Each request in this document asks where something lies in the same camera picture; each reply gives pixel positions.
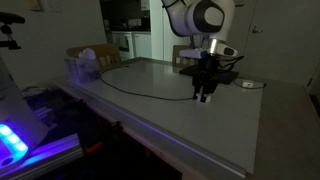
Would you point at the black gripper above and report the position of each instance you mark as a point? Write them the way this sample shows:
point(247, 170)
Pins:
point(205, 76)

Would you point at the white charger plug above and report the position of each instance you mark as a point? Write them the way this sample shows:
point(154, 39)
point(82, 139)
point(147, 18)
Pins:
point(205, 98)

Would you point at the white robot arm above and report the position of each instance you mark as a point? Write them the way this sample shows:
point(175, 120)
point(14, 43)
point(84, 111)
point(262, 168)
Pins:
point(212, 19)

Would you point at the black laptop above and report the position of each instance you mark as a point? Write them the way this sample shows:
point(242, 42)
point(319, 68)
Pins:
point(223, 77)

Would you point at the white kitchen cabinets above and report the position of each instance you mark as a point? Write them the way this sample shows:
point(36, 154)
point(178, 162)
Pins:
point(133, 44)

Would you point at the left wooden chair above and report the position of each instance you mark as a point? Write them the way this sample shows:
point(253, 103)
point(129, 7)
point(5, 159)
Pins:
point(106, 54)

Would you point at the clear plastic tissue box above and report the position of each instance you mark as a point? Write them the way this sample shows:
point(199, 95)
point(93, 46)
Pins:
point(81, 65)

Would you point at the white device with blue lights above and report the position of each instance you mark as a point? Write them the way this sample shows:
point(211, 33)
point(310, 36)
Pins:
point(20, 130)

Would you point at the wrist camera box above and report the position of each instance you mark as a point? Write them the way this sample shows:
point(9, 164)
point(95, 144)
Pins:
point(193, 53)

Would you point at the white door with handle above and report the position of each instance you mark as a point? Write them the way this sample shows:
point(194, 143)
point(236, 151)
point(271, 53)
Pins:
point(284, 41)

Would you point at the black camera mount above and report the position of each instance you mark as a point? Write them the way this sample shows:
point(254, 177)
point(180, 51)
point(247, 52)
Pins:
point(8, 19)

